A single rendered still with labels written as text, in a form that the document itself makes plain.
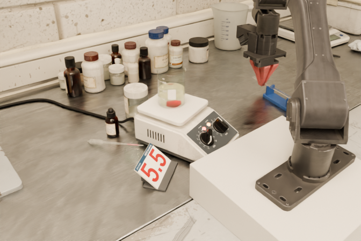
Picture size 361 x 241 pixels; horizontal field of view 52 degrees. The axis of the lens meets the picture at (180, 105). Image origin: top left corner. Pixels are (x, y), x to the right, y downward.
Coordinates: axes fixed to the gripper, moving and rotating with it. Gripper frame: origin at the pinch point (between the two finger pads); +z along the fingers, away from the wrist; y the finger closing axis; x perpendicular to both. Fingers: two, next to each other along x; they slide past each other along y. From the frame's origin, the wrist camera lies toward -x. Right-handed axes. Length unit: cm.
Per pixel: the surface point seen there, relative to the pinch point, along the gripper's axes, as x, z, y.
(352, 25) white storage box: -24, -1, -66
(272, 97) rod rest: 5.6, 2.0, 0.8
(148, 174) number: 21.0, 1.1, 44.4
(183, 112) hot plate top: 13.6, -5.6, 32.7
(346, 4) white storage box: -28, -9, -65
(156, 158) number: 17.3, 1.0, 41.0
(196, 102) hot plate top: 11.0, -5.6, 27.9
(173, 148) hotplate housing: 16.0, 0.8, 36.4
